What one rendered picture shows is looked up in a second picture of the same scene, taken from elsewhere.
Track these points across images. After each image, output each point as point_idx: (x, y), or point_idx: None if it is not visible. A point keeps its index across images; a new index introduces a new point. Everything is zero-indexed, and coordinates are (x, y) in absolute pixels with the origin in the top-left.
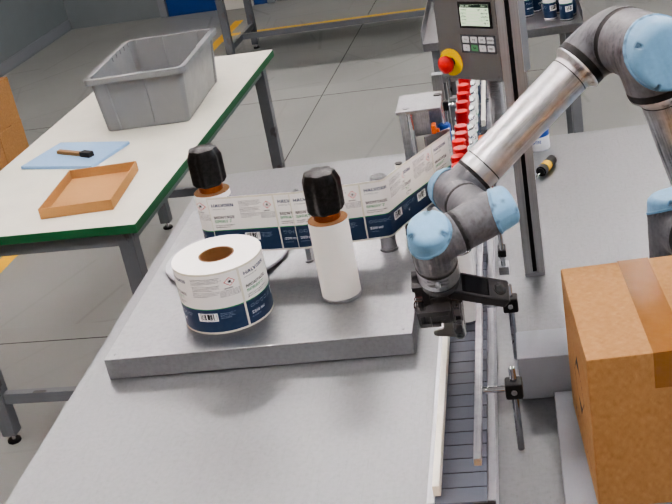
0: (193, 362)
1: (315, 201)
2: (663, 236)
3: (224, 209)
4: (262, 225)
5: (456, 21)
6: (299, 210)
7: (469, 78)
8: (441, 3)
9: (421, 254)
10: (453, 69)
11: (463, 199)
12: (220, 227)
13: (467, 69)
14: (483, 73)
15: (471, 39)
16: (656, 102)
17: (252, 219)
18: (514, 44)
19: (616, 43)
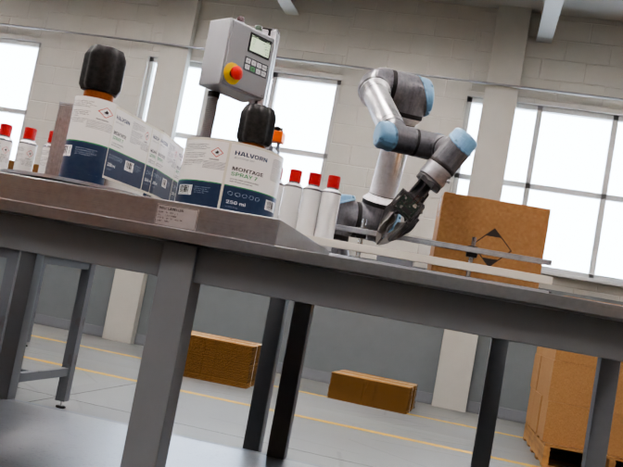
0: (297, 244)
1: (271, 130)
2: (351, 215)
3: (123, 125)
4: (137, 157)
5: (246, 45)
6: (160, 153)
7: (238, 90)
8: (239, 28)
9: (470, 151)
10: (232, 79)
11: (436, 133)
12: (113, 145)
13: (242, 82)
14: (252, 89)
15: (252, 62)
16: (420, 120)
17: (134, 147)
18: (271, 77)
19: (415, 82)
